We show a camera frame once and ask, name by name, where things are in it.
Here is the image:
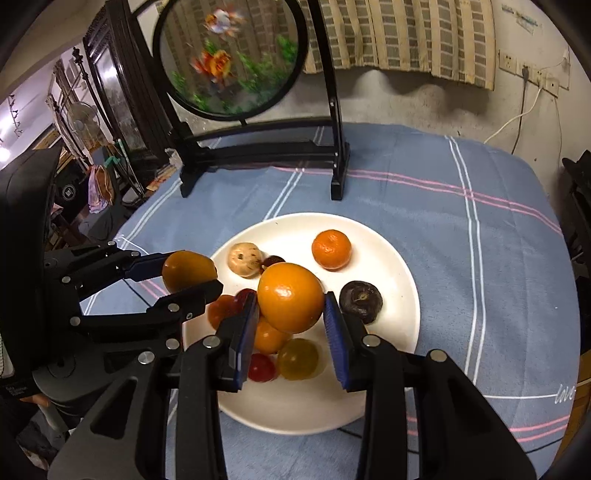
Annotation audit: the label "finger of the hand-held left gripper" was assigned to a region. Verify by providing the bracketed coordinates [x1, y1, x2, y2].
[69, 278, 225, 360]
[44, 242, 174, 298]

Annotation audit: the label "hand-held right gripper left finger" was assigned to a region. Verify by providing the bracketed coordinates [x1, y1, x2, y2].
[48, 292, 262, 480]

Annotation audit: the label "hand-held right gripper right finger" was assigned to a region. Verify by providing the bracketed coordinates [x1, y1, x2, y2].
[323, 291, 539, 480]

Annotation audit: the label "orange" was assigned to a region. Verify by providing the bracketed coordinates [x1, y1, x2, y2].
[161, 250, 219, 294]
[257, 262, 325, 334]

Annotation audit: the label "small red tomato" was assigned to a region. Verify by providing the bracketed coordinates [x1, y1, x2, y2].
[248, 353, 278, 384]

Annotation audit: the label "dark purple fruit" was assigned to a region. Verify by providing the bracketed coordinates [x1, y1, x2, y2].
[339, 280, 384, 325]

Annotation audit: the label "beige spotted fruit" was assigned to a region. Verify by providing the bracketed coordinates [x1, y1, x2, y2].
[227, 242, 265, 279]

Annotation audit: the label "orange mandarin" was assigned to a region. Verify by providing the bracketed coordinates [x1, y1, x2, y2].
[253, 316, 294, 355]
[311, 229, 352, 271]

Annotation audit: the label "white round plate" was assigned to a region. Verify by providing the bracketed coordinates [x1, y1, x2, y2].
[181, 212, 422, 435]

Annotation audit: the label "yellow-green tomato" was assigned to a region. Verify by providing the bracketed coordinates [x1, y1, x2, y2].
[277, 338, 321, 381]

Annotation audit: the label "black box white emblem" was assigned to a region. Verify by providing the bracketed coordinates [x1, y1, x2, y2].
[53, 161, 90, 217]

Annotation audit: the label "pink bag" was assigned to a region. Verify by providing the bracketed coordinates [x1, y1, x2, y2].
[88, 166, 116, 213]

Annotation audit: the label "standing fan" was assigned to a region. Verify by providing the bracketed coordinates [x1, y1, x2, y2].
[65, 102, 100, 137]

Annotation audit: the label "dark wooden cabinet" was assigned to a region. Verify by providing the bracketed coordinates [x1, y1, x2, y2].
[83, 0, 174, 185]

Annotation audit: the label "blue striped tablecloth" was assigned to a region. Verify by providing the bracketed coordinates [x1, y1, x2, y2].
[85, 122, 580, 480]

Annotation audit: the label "round fish screen black stand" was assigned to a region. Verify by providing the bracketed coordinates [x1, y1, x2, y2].
[152, 0, 352, 201]

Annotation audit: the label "black equipment rack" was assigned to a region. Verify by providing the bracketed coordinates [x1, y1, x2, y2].
[561, 152, 591, 278]

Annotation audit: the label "beige checked curtain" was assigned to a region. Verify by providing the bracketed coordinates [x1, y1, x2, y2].
[302, 0, 497, 90]

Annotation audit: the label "white power cable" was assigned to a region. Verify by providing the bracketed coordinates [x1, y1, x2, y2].
[482, 85, 543, 144]

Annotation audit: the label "black power cable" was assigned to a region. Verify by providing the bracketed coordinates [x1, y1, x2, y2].
[510, 69, 529, 155]

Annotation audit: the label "white wall power sockets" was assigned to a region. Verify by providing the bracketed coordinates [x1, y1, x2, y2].
[498, 48, 561, 97]

